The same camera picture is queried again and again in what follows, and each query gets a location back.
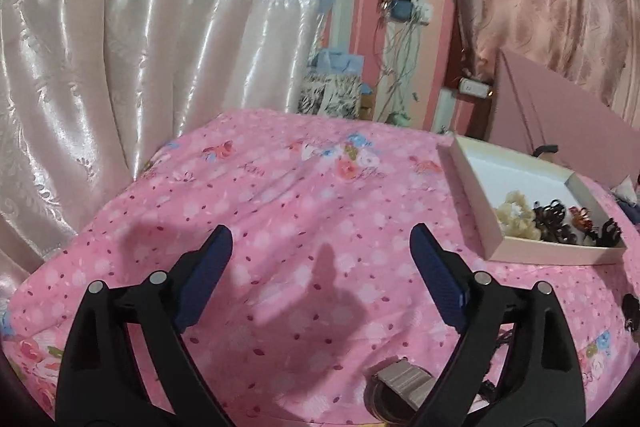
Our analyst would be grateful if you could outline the black scrunchie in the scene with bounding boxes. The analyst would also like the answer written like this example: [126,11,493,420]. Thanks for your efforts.
[621,294,640,334]

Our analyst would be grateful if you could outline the pink padded headboard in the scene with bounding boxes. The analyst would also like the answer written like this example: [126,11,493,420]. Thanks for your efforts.
[487,47,640,188]

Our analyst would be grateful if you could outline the black hair ties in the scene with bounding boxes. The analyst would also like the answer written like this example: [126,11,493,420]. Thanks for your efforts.
[477,331,519,408]

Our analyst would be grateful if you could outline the cream satin curtain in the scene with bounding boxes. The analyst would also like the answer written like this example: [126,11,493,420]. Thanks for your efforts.
[0,0,327,294]

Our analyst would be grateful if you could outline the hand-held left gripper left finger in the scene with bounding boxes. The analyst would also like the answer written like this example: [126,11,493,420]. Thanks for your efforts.
[55,224,236,427]

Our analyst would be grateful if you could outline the small white pillow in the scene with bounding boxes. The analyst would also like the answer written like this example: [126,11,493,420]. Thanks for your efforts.
[615,175,639,204]

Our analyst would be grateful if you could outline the white power strip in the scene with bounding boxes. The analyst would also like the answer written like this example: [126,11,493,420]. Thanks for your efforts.
[457,78,494,99]

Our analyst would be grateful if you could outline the cream scrunchie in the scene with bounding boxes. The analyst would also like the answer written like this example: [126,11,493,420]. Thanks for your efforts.
[494,190,544,239]

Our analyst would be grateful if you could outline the hanging charger cables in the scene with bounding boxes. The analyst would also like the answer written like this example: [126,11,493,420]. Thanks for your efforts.
[376,19,422,125]

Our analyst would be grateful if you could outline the black and white gift bag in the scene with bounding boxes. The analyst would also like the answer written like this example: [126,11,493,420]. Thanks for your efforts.
[297,71,362,120]

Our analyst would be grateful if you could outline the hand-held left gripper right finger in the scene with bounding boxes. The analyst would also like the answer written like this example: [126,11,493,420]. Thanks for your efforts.
[409,222,586,427]

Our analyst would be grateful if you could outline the black hair claw clip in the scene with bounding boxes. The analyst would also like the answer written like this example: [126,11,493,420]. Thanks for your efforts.
[592,218,624,249]

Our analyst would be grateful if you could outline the white shallow box tray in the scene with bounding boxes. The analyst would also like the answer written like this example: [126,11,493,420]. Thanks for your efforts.
[436,134,628,267]

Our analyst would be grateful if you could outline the pink floral bedsheet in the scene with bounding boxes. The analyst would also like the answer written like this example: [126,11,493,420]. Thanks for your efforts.
[0,107,640,427]

